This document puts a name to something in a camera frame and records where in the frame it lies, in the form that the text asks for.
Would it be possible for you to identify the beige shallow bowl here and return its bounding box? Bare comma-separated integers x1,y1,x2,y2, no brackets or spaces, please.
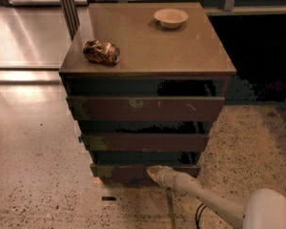
154,9,189,30

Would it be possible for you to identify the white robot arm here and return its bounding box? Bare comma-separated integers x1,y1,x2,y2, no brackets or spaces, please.
147,165,286,229

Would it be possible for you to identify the black floor cable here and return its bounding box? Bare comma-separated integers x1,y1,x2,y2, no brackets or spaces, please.
194,202,208,229

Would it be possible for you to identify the brown drawer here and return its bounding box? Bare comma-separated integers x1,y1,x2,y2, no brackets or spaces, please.
82,133,209,153
67,95,224,121
90,162,202,187

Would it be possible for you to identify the crushed brown can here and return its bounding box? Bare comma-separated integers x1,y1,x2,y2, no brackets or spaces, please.
83,40,120,65

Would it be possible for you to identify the metal vertical post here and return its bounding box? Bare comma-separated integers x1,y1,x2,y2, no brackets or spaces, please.
60,0,80,39

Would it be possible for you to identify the white and yellow gripper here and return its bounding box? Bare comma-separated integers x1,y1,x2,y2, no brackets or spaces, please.
147,165,184,189

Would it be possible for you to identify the brown drawer cabinet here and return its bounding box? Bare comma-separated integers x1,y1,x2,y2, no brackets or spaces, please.
58,2,237,170

